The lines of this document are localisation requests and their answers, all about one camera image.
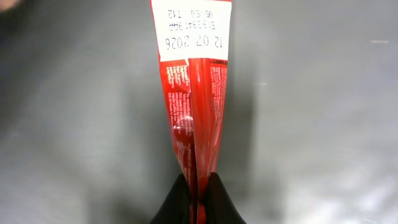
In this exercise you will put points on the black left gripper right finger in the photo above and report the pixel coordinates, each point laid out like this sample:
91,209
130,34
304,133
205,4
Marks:
219,207

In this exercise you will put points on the grey plastic shopping basket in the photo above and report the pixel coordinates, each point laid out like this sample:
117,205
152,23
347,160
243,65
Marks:
310,124

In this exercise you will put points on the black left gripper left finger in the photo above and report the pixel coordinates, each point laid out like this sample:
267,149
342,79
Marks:
175,209

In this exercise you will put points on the red snack packet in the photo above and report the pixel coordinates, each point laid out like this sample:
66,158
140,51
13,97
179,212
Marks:
193,44

